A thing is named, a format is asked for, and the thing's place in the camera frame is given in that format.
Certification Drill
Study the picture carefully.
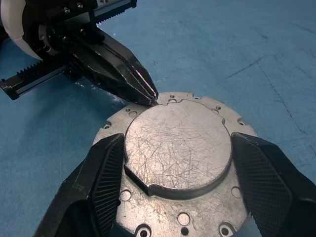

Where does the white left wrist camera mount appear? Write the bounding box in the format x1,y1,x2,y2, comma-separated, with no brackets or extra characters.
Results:
0,0,44,61

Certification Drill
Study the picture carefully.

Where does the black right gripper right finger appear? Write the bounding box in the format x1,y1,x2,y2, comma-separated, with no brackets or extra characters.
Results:
231,132,316,237

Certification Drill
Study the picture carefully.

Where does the silver round motor lid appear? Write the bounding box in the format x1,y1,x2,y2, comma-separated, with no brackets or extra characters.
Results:
92,91,259,237

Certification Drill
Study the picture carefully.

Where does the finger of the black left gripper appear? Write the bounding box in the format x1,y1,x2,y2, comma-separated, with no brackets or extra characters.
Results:
83,26,159,101
70,37,156,106

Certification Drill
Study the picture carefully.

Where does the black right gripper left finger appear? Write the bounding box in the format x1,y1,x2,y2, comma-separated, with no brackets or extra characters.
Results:
33,133,125,237

